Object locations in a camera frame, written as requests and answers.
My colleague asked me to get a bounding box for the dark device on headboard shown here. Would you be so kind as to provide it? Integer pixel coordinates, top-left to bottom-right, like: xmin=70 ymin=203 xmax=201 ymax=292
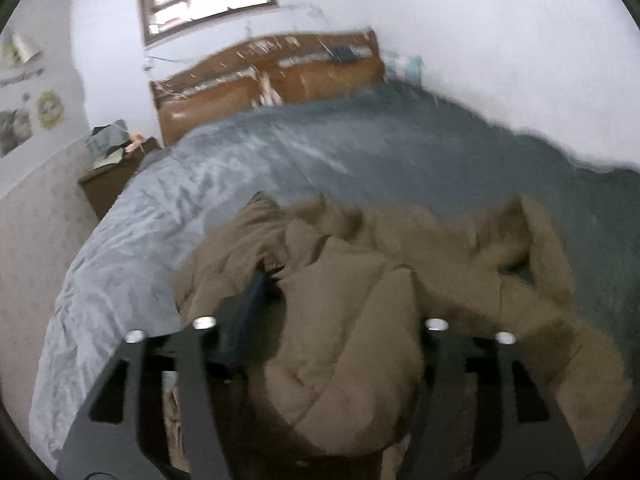
xmin=328 ymin=46 xmax=360 ymax=65

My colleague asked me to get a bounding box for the peeling wall poster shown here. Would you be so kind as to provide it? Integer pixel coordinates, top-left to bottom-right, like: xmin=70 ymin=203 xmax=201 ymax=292
xmin=1 ymin=32 xmax=42 ymax=66

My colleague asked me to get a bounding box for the brown puffer jacket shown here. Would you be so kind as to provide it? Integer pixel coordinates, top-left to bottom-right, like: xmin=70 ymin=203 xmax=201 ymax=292
xmin=174 ymin=193 xmax=631 ymax=479

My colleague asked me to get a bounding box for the brown wooden headboard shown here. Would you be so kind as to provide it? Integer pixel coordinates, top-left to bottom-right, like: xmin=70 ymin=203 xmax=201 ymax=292
xmin=150 ymin=29 xmax=385 ymax=146

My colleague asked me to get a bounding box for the brown wooden nightstand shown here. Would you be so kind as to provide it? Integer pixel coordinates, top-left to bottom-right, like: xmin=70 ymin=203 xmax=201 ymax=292
xmin=78 ymin=138 xmax=160 ymax=220

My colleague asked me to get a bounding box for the striped pillow by wall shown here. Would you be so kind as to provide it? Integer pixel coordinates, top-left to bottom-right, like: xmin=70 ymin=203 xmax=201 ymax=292
xmin=381 ymin=51 xmax=423 ymax=87

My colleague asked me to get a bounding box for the green flower cat sticker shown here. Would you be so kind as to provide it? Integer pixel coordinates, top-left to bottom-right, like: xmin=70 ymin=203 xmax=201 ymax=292
xmin=37 ymin=91 xmax=64 ymax=130

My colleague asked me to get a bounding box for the grey-green bed blanket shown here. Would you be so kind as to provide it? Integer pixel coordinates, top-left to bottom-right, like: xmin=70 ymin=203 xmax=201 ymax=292
xmin=29 ymin=84 xmax=639 ymax=467

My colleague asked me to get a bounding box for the green bag on nightstand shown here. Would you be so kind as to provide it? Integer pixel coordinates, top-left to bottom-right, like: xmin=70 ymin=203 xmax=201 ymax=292
xmin=88 ymin=119 xmax=131 ymax=169

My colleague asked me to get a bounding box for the lettering wall sticker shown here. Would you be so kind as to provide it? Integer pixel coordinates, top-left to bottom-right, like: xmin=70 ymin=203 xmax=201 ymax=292
xmin=0 ymin=67 xmax=46 ymax=89

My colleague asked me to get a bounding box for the two cats wall sticker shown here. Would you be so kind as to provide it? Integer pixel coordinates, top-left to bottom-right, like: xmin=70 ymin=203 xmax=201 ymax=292
xmin=0 ymin=108 xmax=32 ymax=157

